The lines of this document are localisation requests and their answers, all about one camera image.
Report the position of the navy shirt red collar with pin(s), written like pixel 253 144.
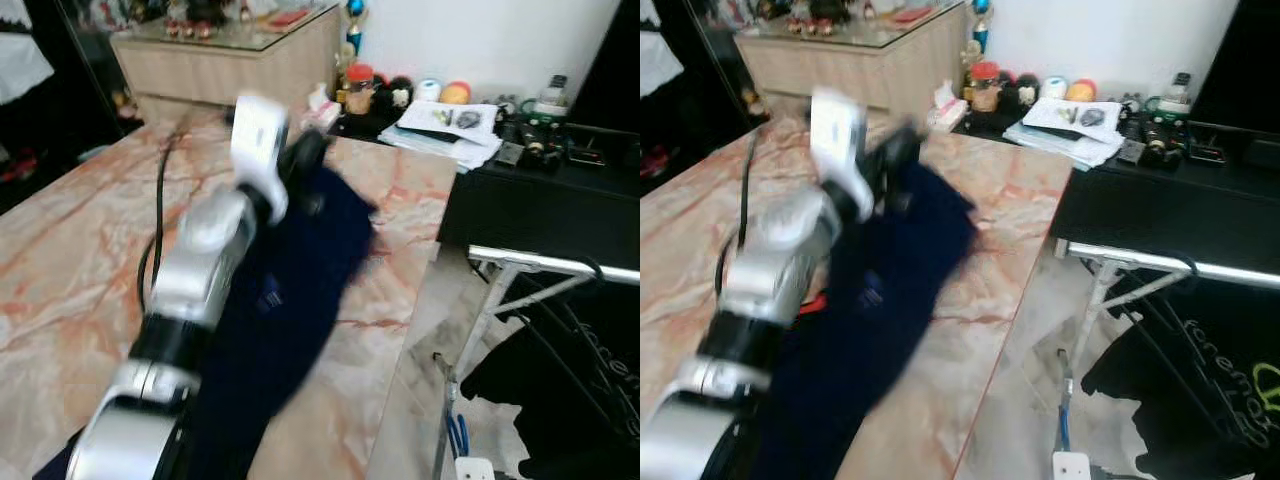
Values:
pixel 290 300
pixel 880 310

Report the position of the blue plastic hanger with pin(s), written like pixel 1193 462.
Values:
pixel 457 435
pixel 1064 430

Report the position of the pink white tissue box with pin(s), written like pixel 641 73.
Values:
pixel 947 110
pixel 322 112

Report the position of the red lid jar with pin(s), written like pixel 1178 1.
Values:
pixel 985 92
pixel 360 95

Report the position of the light wooden sideboard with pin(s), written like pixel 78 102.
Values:
pixel 850 70
pixel 220 75

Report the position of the marble folding table red edge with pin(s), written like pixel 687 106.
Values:
pixel 1010 230
pixel 400 220

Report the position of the white paper stack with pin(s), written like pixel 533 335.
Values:
pixel 440 125
pixel 1065 122

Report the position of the white round toy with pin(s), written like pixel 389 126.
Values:
pixel 428 90
pixel 1053 88

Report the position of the blue gold trophy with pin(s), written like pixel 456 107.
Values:
pixel 355 15
pixel 980 15

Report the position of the orange toy ball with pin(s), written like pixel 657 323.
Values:
pixel 455 93
pixel 1080 90

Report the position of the black glass display cabinet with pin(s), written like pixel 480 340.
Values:
pixel 60 140
pixel 700 130

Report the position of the black tape dispenser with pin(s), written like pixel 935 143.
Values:
pixel 1160 148
pixel 535 150

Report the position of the white lace piano cover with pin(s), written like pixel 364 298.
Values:
pixel 22 65
pixel 652 60

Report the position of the black shirt green print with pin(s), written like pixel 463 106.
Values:
pixel 580 400
pixel 1200 420

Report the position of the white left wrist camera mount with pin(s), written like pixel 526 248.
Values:
pixel 838 135
pixel 258 140

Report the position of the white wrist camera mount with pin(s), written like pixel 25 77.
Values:
pixel 1070 467
pixel 258 140
pixel 838 135
pixel 474 470

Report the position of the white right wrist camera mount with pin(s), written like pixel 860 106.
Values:
pixel 474 470
pixel 1070 467

